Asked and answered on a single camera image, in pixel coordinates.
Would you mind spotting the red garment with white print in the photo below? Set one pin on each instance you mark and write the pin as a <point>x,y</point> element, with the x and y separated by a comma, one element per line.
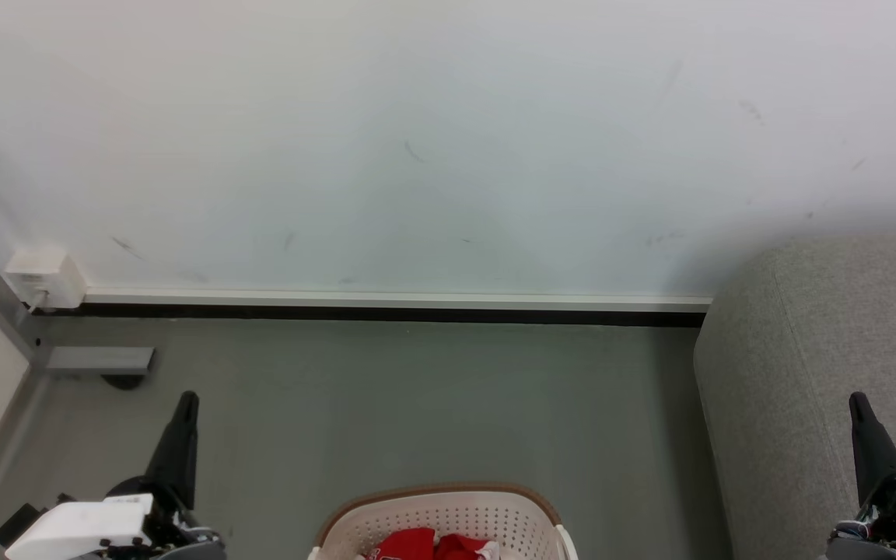
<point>463,548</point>

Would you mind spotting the white wall power adapter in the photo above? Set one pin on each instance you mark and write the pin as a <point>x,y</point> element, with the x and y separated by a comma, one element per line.
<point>47,276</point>

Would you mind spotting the black caster wheel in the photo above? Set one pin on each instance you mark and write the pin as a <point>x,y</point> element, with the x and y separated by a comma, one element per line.
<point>123,381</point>

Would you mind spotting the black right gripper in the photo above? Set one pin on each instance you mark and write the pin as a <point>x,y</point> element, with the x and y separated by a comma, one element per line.
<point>887,513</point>

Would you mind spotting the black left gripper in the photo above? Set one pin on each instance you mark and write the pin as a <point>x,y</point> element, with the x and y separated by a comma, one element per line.
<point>176,533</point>

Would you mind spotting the grey metal foot bracket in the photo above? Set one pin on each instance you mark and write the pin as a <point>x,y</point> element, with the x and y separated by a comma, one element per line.
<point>98,359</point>

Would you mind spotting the red fleece garment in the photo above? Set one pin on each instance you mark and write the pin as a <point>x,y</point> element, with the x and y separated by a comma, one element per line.
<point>405,544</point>

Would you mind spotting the cream perforated laundry basket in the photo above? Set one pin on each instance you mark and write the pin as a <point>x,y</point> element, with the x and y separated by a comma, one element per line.
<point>448,513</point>

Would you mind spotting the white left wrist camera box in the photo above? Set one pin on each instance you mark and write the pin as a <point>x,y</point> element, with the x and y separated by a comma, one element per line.
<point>78,529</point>

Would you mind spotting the white wall baseboard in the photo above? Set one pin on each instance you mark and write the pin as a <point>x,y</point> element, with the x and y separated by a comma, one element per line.
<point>393,299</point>

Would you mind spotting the grey fabric sofa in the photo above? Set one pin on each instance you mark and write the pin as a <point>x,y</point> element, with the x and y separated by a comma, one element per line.
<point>821,389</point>

